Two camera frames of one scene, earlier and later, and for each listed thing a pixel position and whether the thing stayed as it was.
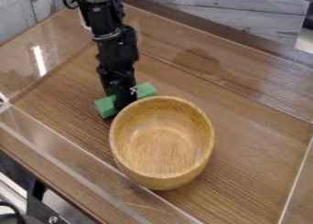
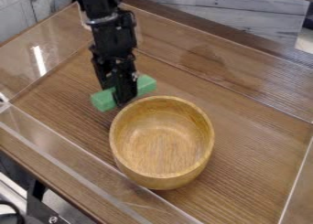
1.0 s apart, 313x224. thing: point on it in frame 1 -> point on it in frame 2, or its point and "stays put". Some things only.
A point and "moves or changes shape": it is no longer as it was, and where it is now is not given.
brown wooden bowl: [161, 142] stays put
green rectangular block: [106, 105] moves or changes shape
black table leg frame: [40, 213] stays put
